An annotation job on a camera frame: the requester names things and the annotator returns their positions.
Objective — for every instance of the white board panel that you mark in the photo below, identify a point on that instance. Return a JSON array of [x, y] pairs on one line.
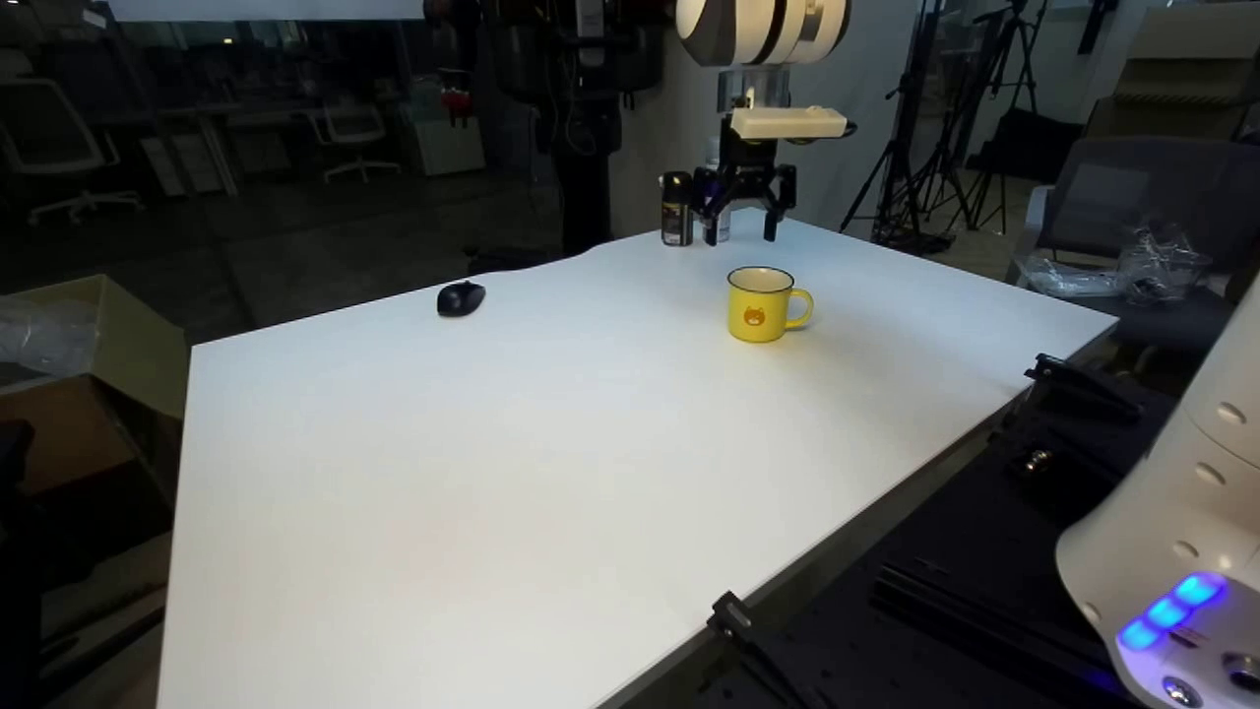
[[261, 9]]

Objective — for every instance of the black office chair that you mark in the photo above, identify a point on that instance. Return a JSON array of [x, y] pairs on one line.
[[1143, 200]]

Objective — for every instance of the black table clamp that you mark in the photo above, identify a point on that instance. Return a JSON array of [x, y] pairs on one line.
[[749, 645], [1082, 389]]

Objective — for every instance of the yellow enamel cup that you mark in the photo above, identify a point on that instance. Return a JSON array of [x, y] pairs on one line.
[[758, 309]]

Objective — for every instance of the dark metal can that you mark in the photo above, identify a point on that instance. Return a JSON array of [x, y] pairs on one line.
[[674, 211]]

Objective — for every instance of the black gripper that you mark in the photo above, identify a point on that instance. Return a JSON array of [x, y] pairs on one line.
[[745, 167]]

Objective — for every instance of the brown cardboard box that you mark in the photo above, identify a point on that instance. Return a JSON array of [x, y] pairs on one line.
[[78, 339]]

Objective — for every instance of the beige wrist mount plate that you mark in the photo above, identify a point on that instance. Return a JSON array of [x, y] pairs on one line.
[[787, 125]]

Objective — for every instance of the black computer mouse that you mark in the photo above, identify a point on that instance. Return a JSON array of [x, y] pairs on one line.
[[462, 299]]

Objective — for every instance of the white office chair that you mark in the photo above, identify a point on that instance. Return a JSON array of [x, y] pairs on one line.
[[354, 144], [52, 144]]

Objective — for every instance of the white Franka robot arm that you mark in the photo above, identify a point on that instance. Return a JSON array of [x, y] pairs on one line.
[[1181, 524]]

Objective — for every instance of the black camera tripod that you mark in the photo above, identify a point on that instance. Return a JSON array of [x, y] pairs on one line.
[[920, 133]]

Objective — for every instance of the clear plastic bag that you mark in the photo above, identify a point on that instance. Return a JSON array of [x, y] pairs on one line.
[[1114, 263]]

